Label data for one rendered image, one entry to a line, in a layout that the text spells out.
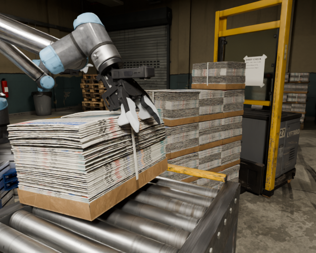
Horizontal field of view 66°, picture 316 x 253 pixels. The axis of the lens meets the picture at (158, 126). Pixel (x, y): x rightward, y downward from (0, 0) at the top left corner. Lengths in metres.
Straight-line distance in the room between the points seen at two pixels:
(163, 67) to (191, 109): 7.25
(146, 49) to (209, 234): 8.96
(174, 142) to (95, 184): 1.16
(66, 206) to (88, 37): 0.43
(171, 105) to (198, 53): 6.98
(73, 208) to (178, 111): 1.19
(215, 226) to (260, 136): 2.12
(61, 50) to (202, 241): 0.59
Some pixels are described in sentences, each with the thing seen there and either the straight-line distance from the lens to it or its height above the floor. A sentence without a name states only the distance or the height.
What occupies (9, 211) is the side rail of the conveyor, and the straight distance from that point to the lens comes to 0.80.
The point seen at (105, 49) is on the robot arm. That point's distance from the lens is 0.68.
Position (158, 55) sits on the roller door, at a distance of 9.10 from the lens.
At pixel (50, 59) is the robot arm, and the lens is 0.73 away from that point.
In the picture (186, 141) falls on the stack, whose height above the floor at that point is 0.71.
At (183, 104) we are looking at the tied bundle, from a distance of 1.71.
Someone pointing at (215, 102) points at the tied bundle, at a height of 0.97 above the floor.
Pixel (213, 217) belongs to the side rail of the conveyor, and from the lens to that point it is 0.68.
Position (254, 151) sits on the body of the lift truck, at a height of 0.40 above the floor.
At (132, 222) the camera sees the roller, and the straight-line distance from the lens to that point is 0.67.
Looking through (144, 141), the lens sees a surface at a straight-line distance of 0.74.
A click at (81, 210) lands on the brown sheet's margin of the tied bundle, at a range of 0.62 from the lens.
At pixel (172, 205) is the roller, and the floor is 0.79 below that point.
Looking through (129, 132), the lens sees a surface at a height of 1.00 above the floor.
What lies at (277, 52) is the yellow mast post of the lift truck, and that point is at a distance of 2.45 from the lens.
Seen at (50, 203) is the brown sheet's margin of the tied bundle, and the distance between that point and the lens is 0.70.
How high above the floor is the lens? 1.15
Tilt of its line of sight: 11 degrees down
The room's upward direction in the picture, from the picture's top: straight up
